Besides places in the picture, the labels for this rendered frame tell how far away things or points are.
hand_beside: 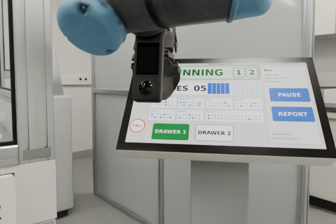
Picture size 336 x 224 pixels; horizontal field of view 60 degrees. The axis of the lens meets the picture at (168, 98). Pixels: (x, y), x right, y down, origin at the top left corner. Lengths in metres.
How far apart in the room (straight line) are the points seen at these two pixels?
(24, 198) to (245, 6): 0.65
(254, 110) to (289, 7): 0.81
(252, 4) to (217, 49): 1.44
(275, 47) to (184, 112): 0.84
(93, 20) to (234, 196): 0.67
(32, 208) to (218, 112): 0.50
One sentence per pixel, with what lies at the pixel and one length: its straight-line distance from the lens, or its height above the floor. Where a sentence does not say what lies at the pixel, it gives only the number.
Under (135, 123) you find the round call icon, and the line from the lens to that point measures 0.77.
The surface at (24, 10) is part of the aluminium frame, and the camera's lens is 0.75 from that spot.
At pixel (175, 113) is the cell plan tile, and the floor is 1.05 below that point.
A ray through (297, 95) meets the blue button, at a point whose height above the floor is 1.09.
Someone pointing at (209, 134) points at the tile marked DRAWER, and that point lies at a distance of 0.73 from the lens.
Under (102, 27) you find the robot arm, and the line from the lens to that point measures 0.30.
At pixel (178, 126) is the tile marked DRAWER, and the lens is 0.75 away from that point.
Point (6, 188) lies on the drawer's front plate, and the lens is 0.74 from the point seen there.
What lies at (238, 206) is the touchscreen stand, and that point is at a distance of 0.88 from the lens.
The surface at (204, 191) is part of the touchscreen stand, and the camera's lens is 0.86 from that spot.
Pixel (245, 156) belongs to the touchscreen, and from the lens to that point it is 0.72.
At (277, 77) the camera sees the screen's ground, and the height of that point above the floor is 1.14.
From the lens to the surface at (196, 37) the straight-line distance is 1.82.
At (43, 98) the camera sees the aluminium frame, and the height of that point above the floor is 1.09.
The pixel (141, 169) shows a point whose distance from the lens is 2.35.
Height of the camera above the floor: 1.14
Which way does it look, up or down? 4 degrees down
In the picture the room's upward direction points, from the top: straight up
